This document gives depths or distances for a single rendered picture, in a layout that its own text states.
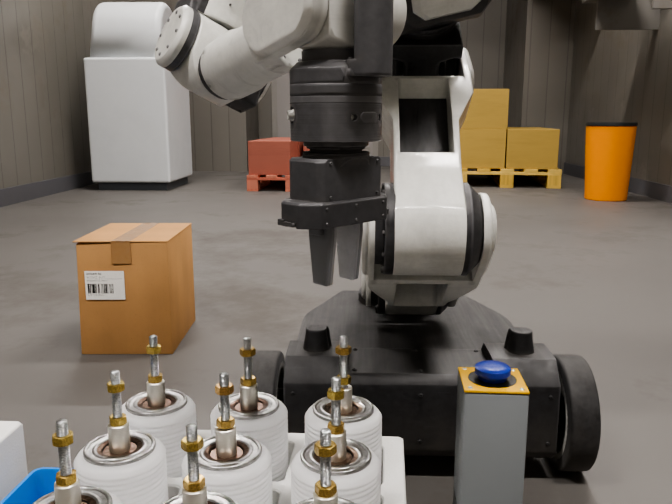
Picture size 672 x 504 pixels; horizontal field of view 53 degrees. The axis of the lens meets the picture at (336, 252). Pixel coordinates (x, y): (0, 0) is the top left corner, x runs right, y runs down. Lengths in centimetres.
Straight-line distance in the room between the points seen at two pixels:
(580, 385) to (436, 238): 37
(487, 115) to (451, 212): 510
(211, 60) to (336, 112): 22
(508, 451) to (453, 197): 38
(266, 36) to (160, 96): 515
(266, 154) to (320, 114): 502
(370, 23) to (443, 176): 46
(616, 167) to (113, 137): 396
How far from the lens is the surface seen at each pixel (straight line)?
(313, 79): 62
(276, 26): 64
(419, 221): 97
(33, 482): 107
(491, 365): 78
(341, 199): 63
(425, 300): 128
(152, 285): 177
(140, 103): 584
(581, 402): 118
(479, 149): 606
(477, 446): 78
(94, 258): 180
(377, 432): 84
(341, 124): 61
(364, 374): 112
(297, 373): 113
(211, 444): 77
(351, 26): 63
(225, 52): 76
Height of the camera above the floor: 60
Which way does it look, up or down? 11 degrees down
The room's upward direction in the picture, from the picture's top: straight up
